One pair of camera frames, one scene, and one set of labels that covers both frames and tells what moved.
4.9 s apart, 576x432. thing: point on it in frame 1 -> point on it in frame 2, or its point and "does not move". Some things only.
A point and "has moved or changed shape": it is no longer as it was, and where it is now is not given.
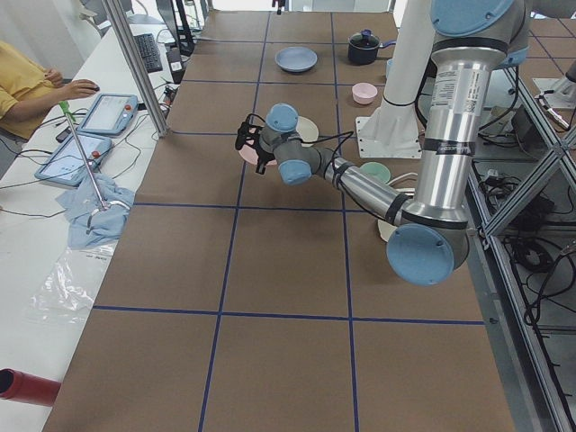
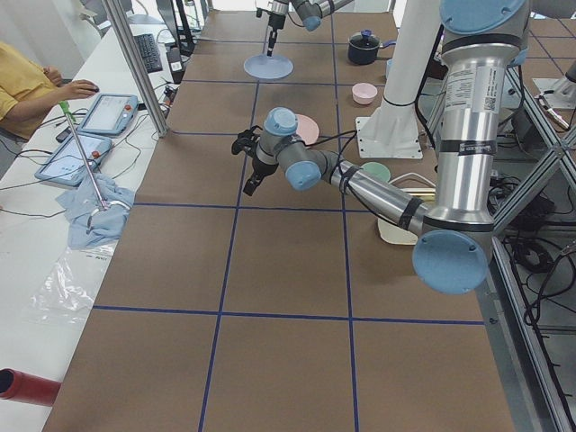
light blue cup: (390, 63) does not move
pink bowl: (364, 93) does not move
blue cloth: (96, 211) does not move
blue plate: (296, 58) -> (265, 67)
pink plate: (249, 155) has moved or changed shape
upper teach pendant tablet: (109, 114) does not move
